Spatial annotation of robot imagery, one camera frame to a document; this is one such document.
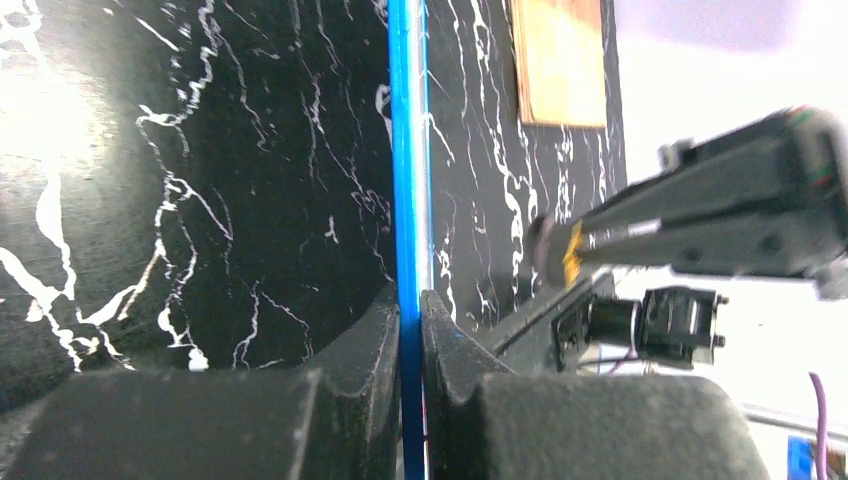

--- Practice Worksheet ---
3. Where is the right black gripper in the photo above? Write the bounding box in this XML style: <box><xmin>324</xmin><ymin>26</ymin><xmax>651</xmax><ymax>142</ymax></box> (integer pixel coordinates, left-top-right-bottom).
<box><xmin>576</xmin><ymin>107</ymin><xmax>847</xmax><ymax>299</ymax></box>

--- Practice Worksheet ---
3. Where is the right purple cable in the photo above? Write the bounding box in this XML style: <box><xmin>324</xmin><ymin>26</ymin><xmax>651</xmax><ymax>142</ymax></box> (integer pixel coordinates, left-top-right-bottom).
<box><xmin>808</xmin><ymin>370</ymin><xmax>831</xmax><ymax>480</ymax></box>

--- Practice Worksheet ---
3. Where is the blue framed whiteboard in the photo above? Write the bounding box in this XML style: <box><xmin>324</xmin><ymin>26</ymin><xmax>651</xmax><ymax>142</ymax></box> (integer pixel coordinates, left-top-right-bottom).
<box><xmin>388</xmin><ymin>1</ymin><xmax>433</xmax><ymax>479</ymax></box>

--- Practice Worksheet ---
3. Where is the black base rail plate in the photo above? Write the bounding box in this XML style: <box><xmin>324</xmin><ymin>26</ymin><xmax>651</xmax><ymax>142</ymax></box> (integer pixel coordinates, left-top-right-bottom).
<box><xmin>475</xmin><ymin>270</ymin><xmax>615</xmax><ymax>376</ymax></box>

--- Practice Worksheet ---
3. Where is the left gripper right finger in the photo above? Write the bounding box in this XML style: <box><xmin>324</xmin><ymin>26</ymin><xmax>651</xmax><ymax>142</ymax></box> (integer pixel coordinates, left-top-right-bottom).
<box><xmin>421</xmin><ymin>291</ymin><xmax>769</xmax><ymax>480</ymax></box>

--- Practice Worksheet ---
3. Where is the yellow bone shaped eraser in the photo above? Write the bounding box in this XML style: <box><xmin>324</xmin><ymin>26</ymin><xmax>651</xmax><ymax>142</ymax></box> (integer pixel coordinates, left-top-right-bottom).
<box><xmin>524</xmin><ymin>214</ymin><xmax>584</xmax><ymax>289</ymax></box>

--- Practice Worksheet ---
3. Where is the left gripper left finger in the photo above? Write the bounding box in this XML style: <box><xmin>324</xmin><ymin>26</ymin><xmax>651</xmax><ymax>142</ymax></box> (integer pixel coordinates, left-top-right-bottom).
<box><xmin>4</xmin><ymin>285</ymin><xmax>399</xmax><ymax>479</ymax></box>

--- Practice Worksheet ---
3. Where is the wooden board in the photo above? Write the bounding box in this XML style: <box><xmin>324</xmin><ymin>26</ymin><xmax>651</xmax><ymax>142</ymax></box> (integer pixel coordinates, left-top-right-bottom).
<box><xmin>510</xmin><ymin>0</ymin><xmax>607</xmax><ymax>128</ymax></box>

